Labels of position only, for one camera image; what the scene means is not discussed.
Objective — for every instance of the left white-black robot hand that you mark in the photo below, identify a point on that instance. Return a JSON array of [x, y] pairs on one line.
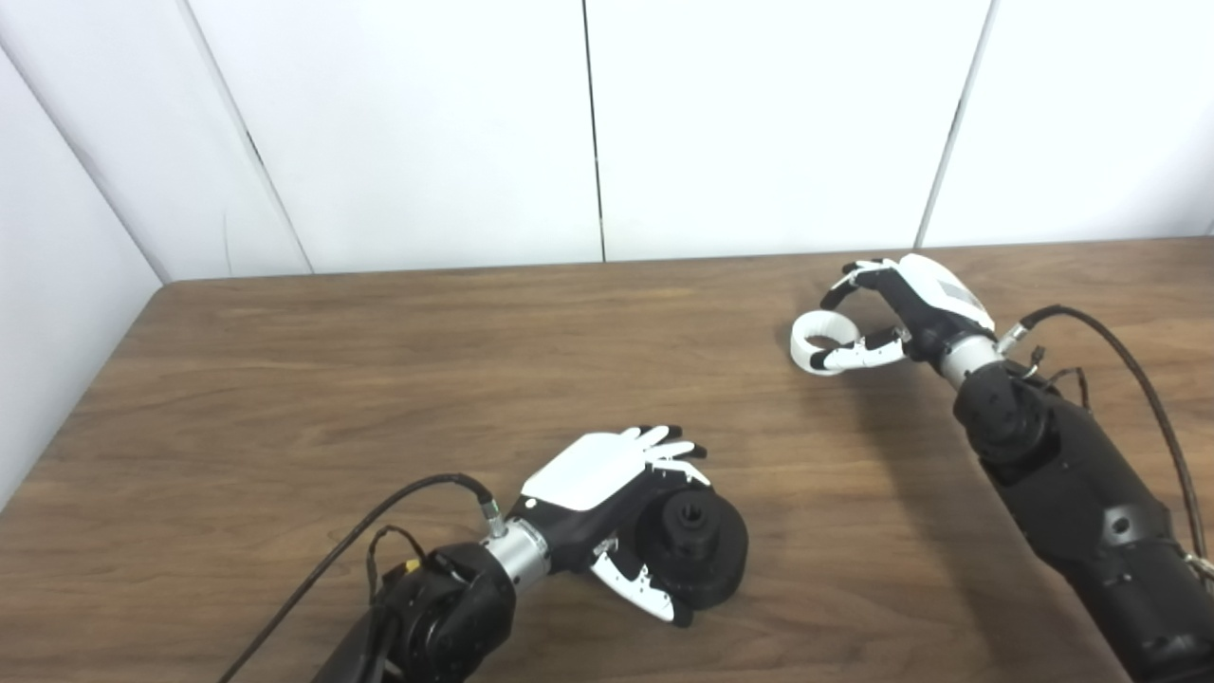
[[593, 470]]

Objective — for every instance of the right white-black robot hand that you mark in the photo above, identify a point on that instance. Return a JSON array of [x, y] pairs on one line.
[[934, 304]]

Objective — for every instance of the round black part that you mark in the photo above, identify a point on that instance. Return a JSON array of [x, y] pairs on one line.
[[721, 560]]

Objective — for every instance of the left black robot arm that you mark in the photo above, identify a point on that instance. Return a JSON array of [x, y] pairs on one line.
[[446, 617]]

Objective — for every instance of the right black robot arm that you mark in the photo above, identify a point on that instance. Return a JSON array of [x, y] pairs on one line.
[[1091, 503]]

